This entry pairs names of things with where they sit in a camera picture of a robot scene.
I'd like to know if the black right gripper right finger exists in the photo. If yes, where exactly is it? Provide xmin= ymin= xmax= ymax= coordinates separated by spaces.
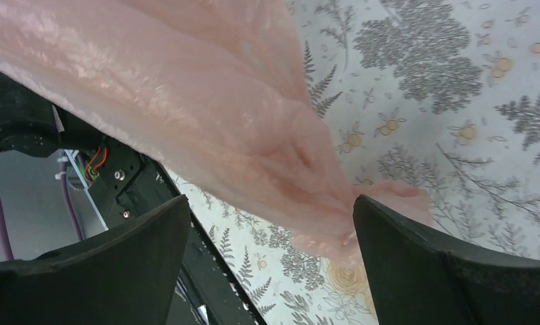
xmin=353 ymin=196 xmax=540 ymax=325

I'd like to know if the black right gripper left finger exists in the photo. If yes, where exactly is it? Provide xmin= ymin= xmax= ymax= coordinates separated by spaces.
xmin=0 ymin=196 xmax=191 ymax=324

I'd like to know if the pink plastic trash bag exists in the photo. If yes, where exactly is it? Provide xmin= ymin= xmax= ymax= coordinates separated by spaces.
xmin=0 ymin=1 xmax=432 ymax=265

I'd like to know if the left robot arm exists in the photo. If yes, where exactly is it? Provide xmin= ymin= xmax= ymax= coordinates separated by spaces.
xmin=0 ymin=72 xmax=104 ymax=158

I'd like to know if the floral patterned table mat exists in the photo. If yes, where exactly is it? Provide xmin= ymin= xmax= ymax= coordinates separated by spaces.
xmin=286 ymin=1 xmax=540 ymax=259

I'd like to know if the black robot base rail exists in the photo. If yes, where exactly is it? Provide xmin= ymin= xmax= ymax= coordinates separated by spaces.
xmin=77 ymin=137 xmax=264 ymax=324

